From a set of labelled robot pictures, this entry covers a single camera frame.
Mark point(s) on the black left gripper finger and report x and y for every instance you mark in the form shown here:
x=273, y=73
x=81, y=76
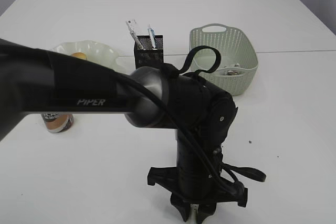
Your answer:
x=182, y=206
x=205, y=209

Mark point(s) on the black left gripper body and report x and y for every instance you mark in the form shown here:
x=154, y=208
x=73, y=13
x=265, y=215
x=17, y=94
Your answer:
x=190, y=181

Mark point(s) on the small paper scrap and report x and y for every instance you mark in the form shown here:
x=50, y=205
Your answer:
x=232, y=73

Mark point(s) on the brown coffee drink bottle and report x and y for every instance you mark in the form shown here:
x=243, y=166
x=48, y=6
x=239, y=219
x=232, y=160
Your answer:
x=56, y=123

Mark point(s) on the blue grey ballpoint pen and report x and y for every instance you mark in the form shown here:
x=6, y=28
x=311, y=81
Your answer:
x=152, y=37

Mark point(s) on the oval golden bread roll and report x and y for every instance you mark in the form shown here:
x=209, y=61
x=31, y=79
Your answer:
x=79, y=55

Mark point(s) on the white grey ballpoint pen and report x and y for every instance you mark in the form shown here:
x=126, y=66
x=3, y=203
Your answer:
x=134, y=36

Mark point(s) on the green white ballpoint pen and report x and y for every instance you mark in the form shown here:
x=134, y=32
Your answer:
x=194, y=214

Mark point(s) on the large paper scrap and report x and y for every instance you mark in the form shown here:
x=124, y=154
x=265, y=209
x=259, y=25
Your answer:
x=236, y=65

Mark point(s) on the clear plastic ruler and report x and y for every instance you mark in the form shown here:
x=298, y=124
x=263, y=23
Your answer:
x=133, y=26

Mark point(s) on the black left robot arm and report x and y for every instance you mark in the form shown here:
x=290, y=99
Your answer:
x=38, y=81

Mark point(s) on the pale green plastic basket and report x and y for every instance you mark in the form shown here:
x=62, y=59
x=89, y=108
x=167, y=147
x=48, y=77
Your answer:
x=234, y=47

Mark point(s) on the black mesh pen holder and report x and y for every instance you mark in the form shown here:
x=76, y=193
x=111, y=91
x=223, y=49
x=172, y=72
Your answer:
x=149, y=56

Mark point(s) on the wavy pale green glass plate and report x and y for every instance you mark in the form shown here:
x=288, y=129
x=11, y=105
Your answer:
x=96, y=52

